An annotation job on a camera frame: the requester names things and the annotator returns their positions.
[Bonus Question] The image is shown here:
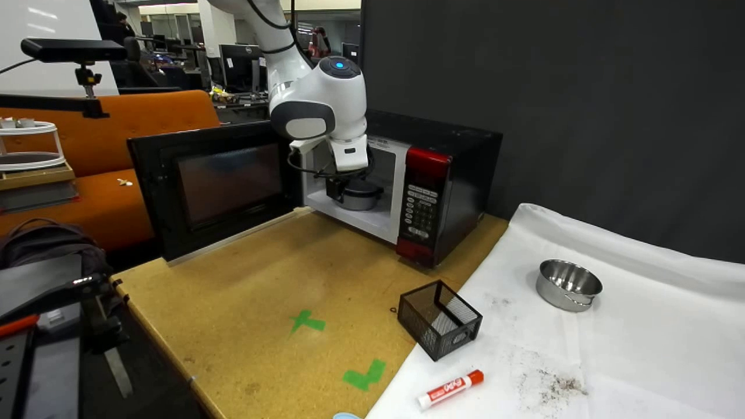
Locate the black mesh box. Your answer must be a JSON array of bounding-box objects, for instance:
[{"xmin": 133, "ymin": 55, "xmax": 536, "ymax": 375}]
[{"xmin": 395, "ymin": 280, "xmax": 483, "ymax": 363}]

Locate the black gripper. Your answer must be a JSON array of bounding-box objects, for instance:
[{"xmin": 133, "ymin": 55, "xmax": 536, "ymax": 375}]
[{"xmin": 324, "ymin": 170, "xmax": 371, "ymax": 198}]

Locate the dark backdrop curtain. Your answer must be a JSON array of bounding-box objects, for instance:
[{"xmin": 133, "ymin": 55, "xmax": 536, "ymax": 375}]
[{"xmin": 359, "ymin": 0, "xmax": 745, "ymax": 266}]

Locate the black stereo camera bar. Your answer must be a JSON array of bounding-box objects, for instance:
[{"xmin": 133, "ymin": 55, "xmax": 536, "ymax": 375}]
[{"xmin": 18, "ymin": 35, "xmax": 130, "ymax": 64}]

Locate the tan flat board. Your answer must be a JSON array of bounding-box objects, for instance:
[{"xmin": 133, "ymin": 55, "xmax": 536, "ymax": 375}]
[{"xmin": 0, "ymin": 163, "xmax": 76, "ymax": 213}]

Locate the red and white marker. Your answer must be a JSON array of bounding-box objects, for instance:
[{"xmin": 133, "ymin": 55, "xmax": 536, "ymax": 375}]
[{"xmin": 414, "ymin": 367, "xmax": 487, "ymax": 411}]

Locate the green tape corner mark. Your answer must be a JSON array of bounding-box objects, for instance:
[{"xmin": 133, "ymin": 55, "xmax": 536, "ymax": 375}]
[
  {"xmin": 290, "ymin": 306, "xmax": 328, "ymax": 335},
  {"xmin": 340, "ymin": 355, "xmax": 388, "ymax": 392}
]

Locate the black metal clamp stand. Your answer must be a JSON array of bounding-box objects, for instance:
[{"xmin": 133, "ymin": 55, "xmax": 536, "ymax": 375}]
[{"xmin": 0, "ymin": 270, "xmax": 207, "ymax": 419}]

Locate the orange sofa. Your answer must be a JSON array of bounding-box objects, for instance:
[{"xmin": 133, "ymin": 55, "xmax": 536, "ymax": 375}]
[{"xmin": 0, "ymin": 88, "xmax": 224, "ymax": 253}]

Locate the white frame stand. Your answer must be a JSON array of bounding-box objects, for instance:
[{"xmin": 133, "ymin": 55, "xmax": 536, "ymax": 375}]
[{"xmin": 0, "ymin": 113, "xmax": 64, "ymax": 175}]

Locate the round steel bowl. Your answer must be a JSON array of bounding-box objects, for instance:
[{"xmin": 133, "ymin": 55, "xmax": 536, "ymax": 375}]
[{"xmin": 532, "ymin": 259, "xmax": 604, "ymax": 314}]

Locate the black microwave body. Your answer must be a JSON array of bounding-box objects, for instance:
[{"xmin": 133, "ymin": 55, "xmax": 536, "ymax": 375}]
[{"xmin": 298, "ymin": 108, "xmax": 504, "ymax": 267}]

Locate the black computer monitor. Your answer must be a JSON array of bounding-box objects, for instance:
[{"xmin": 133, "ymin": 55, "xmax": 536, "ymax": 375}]
[{"xmin": 219, "ymin": 42, "xmax": 270, "ymax": 96}]

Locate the black backpack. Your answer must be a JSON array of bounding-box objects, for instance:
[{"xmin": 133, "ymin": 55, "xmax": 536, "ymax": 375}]
[{"xmin": 0, "ymin": 219, "xmax": 114, "ymax": 320}]

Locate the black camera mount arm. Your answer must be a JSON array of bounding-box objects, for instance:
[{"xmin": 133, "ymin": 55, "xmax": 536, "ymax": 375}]
[{"xmin": 0, "ymin": 62, "xmax": 112, "ymax": 120}]

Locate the white table cloth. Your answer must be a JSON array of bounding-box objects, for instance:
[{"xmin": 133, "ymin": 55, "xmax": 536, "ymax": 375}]
[{"xmin": 363, "ymin": 199, "xmax": 745, "ymax": 419}]

